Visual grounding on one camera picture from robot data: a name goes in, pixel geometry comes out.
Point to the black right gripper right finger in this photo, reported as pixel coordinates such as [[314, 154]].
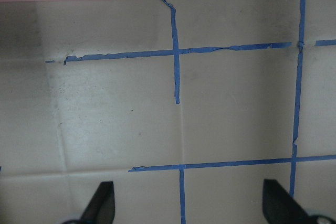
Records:
[[278, 206]]

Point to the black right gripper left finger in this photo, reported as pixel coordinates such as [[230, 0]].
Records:
[[101, 207]]

